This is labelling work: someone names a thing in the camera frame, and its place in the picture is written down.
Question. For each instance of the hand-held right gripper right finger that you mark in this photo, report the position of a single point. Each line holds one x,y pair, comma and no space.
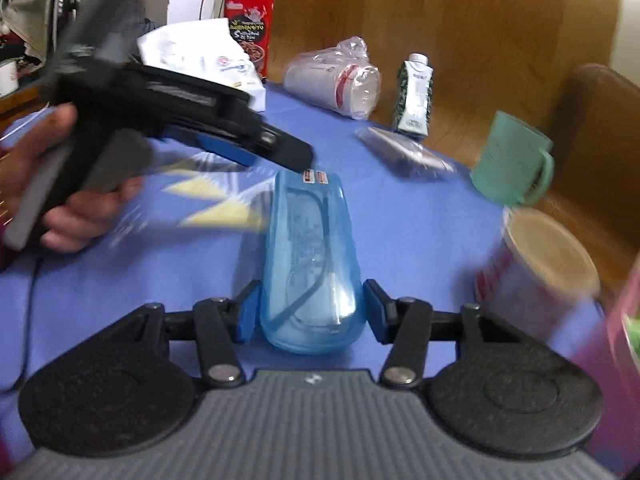
380,310

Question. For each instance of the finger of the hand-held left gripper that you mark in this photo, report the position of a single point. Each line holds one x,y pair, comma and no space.
285,147

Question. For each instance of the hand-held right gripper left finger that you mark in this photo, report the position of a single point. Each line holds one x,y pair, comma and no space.
248,315

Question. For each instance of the blue transparent case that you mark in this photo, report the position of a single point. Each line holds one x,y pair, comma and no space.
310,240

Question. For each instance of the pink cardboard box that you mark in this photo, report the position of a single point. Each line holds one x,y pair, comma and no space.
610,385

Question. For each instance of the green cloth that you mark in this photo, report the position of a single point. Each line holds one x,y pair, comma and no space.
632,335

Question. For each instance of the person's left hand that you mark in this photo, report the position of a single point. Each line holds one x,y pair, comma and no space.
30,155

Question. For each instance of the bagged stack of paper cups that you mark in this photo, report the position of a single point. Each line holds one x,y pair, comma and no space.
325,80

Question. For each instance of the blue printed tablecloth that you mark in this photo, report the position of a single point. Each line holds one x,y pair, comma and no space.
425,240

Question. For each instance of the white plastic bag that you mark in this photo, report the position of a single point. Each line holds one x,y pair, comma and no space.
200,55

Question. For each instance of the white enamel cup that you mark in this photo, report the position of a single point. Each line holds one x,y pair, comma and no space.
7,77

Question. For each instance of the clear plastic packet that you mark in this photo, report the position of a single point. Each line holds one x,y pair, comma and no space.
405,152

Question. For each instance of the hanging clothes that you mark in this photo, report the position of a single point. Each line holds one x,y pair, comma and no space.
30,10

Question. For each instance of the dark patterned drink carton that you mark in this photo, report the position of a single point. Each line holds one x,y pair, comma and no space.
412,105

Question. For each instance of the red cereal box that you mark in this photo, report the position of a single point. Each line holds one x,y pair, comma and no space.
250,15

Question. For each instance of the tin can with red label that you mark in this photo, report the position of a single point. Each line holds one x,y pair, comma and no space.
530,285

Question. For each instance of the green plastic mug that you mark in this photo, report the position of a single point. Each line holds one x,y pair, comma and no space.
505,160

